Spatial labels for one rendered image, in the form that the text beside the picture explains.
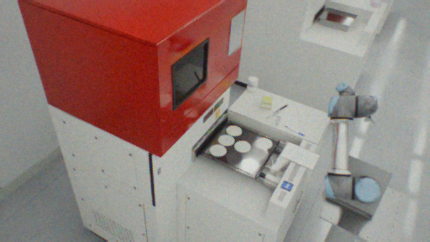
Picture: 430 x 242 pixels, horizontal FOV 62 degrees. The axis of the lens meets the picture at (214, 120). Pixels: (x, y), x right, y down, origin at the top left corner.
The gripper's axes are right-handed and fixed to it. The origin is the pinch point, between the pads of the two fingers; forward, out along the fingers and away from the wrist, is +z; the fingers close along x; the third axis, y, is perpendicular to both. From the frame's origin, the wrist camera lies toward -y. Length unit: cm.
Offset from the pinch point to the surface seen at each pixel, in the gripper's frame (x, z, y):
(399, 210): 65, 15, 2
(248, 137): 37, -60, 54
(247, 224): 93, -48, 56
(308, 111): 5.9, -33.9, 28.2
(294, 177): 68, -42, 29
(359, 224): 81, -4, 16
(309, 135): 31, -35, 26
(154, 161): 94, -112, 54
